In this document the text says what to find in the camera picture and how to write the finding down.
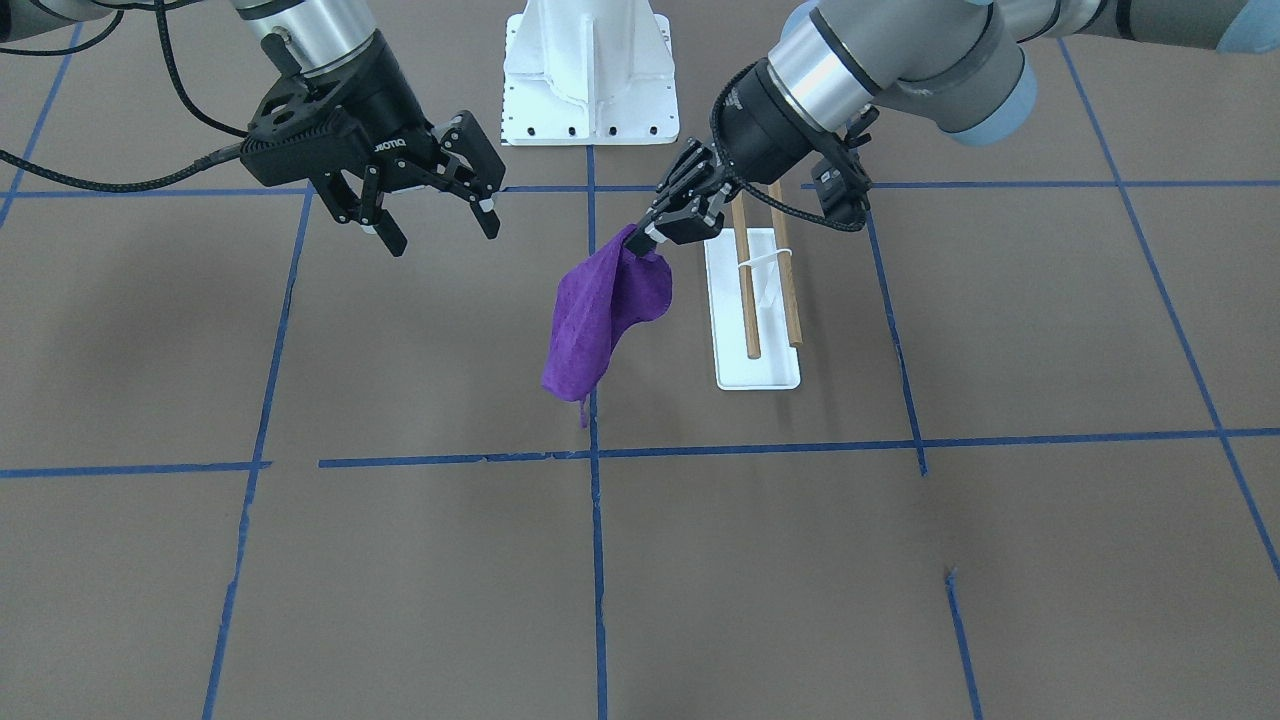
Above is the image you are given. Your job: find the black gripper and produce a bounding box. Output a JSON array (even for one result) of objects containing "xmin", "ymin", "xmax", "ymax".
[
  {"xmin": 625, "ymin": 60, "xmax": 822, "ymax": 251},
  {"xmin": 300, "ymin": 29, "xmax": 506, "ymax": 258}
]

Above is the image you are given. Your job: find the purple towel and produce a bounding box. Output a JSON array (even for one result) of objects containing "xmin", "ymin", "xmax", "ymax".
[{"xmin": 541, "ymin": 224, "xmax": 673, "ymax": 428}]

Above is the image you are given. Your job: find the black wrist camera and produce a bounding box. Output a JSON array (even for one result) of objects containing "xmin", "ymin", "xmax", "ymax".
[
  {"xmin": 239, "ymin": 94, "xmax": 372, "ymax": 187},
  {"xmin": 810, "ymin": 150, "xmax": 872, "ymax": 232}
]

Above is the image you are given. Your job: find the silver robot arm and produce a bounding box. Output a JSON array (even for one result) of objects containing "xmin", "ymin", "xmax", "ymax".
[
  {"xmin": 3, "ymin": 1, "xmax": 506, "ymax": 256},
  {"xmin": 618, "ymin": 1, "xmax": 1277, "ymax": 256}
]

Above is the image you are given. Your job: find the white wooden towel rack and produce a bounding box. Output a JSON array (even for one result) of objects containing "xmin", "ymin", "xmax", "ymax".
[{"xmin": 704, "ymin": 193, "xmax": 803, "ymax": 391}]

